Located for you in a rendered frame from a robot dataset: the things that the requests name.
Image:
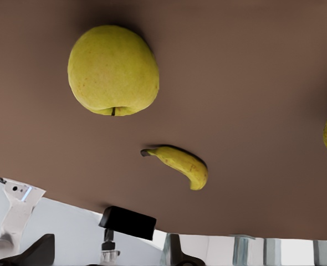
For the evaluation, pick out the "black camera on stand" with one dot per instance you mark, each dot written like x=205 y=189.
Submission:
x=128 y=221

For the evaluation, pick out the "green apple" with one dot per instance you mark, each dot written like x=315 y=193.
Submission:
x=112 y=69

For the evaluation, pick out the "yellow banana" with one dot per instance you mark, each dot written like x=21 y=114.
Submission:
x=185 y=163

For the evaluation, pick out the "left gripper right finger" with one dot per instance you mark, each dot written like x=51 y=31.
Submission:
x=171 y=249

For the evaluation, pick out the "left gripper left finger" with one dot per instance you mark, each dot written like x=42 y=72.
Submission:
x=38 y=249

